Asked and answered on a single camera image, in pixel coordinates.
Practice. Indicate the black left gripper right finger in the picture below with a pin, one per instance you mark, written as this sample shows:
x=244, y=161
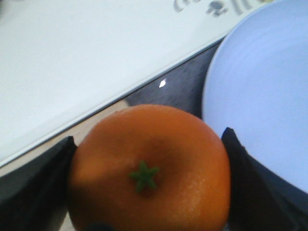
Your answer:
x=260, y=199

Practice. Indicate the orange fruit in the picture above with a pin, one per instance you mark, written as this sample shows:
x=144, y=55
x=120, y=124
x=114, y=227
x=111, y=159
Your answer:
x=150, y=168

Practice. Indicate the wooden cutting board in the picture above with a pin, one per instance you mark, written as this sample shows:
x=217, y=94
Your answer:
x=78, y=132

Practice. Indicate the light blue plate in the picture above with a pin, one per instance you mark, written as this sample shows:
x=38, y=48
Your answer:
x=257, y=84

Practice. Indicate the cream white tray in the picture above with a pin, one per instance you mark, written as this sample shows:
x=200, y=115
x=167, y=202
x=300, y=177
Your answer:
x=62, y=60

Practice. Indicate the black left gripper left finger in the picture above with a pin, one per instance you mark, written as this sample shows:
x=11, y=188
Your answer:
x=32, y=197

